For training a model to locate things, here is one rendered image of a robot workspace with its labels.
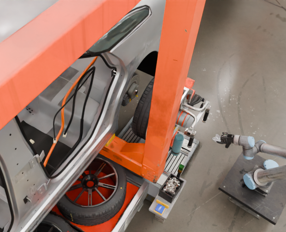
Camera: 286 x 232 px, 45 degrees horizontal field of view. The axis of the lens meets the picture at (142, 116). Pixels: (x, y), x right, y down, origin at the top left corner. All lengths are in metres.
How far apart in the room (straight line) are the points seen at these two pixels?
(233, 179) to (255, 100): 1.53
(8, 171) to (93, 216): 1.16
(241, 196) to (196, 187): 0.52
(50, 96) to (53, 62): 2.20
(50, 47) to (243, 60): 4.60
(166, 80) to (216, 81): 2.75
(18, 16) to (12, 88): 1.44
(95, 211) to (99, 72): 1.17
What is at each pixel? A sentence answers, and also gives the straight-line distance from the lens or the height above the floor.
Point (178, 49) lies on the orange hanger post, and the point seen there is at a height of 2.05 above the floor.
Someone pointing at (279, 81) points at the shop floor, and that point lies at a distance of 5.19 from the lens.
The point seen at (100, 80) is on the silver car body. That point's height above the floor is 1.19.
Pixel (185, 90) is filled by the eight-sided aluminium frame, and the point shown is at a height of 1.12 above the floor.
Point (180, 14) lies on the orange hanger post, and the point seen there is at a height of 2.26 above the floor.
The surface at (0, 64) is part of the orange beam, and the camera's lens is 0.81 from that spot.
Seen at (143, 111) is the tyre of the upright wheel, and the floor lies 1.04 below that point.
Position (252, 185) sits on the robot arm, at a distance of 3.27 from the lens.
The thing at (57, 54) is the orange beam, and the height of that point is 2.69.
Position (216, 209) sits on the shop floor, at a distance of 3.72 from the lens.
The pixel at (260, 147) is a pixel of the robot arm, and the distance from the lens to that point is 3.25.
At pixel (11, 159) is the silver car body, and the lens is 2.02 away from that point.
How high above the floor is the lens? 3.26
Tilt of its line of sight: 51 degrees down
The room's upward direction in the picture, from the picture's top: 7 degrees clockwise
